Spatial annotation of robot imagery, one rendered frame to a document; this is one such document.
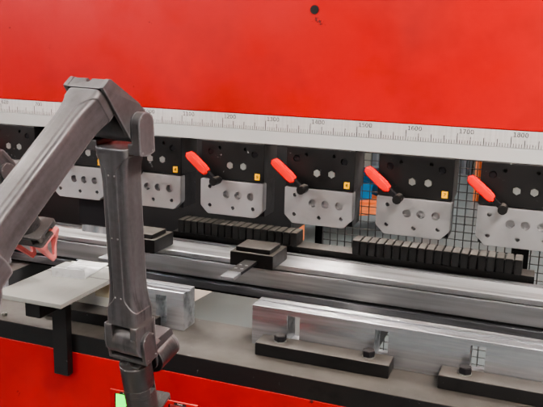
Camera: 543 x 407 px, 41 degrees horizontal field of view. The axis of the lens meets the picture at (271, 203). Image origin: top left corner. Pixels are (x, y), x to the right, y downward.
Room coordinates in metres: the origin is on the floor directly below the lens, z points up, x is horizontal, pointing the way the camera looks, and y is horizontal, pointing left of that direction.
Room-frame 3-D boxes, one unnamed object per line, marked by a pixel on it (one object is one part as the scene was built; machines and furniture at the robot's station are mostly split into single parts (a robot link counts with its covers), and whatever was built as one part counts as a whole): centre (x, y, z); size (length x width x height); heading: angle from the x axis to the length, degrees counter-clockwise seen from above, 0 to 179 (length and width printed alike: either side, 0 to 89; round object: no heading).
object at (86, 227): (1.74, 0.43, 1.13); 0.10 x 0.02 x 0.10; 70
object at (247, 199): (1.61, 0.07, 1.26); 0.15 x 0.09 x 0.17; 70
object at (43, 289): (1.60, 0.48, 1.00); 0.26 x 0.18 x 0.01; 160
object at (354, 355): (1.47, -0.12, 0.89); 0.30 x 0.05 x 0.03; 70
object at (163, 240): (1.90, 0.38, 1.01); 0.26 x 0.12 x 0.05; 160
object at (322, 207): (1.54, -0.11, 1.26); 0.15 x 0.09 x 0.17; 70
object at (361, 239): (1.84, -0.44, 1.02); 0.44 x 0.06 x 0.04; 70
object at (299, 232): (2.04, 0.09, 1.02); 0.37 x 0.06 x 0.04; 70
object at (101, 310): (1.67, 0.41, 0.89); 0.30 x 0.05 x 0.03; 70
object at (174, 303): (1.72, 0.37, 0.92); 0.39 x 0.06 x 0.10; 70
